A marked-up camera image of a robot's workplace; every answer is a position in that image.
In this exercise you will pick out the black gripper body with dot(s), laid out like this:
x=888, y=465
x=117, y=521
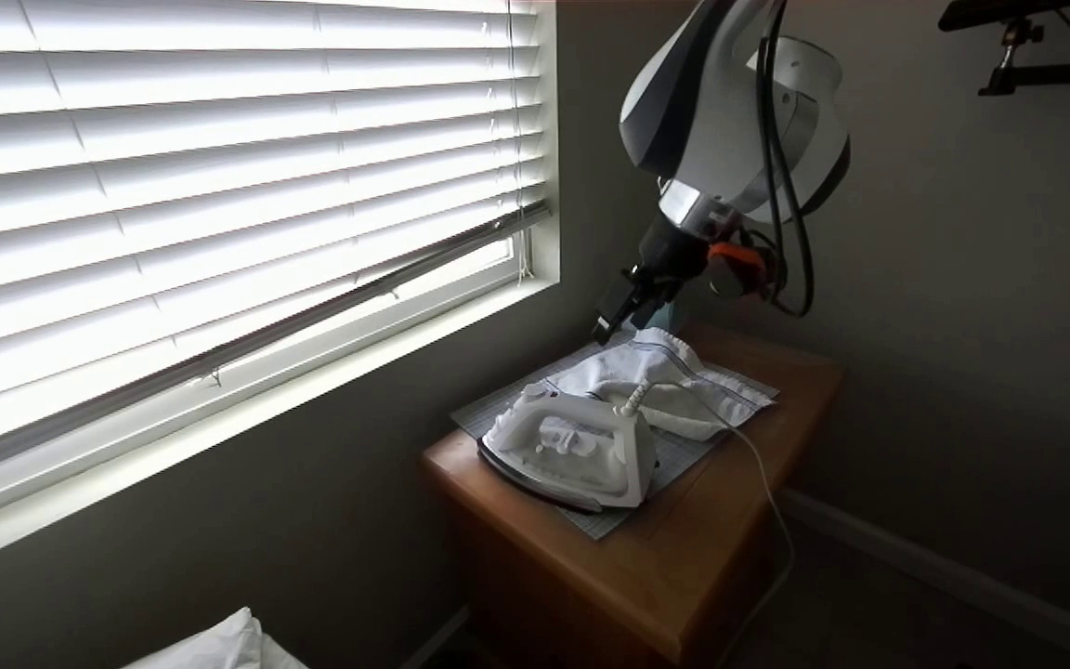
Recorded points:
x=670, y=266

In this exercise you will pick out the white towel with blue stripes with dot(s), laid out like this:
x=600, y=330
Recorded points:
x=696, y=385

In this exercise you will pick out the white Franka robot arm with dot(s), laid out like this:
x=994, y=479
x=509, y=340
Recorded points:
x=720, y=112

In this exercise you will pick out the white clothes iron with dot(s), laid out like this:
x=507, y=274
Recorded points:
x=564, y=449

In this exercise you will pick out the white crumpled cloth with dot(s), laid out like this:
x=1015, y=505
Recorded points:
x=499, y=411

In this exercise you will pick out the wooden nightstand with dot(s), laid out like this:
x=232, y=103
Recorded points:
x=685, y=558

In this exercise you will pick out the white window sill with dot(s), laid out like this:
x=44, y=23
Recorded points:
x=260, y=411

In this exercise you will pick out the white baseboard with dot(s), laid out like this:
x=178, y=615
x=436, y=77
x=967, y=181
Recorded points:
x=945, y=563

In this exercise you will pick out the white window blinds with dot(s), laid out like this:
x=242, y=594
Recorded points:
x=223, y=174

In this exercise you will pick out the white bed duvet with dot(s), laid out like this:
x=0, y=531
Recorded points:
x=220, y=643

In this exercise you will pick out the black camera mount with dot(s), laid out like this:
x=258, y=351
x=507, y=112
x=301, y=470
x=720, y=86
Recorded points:
x=1040, y=70

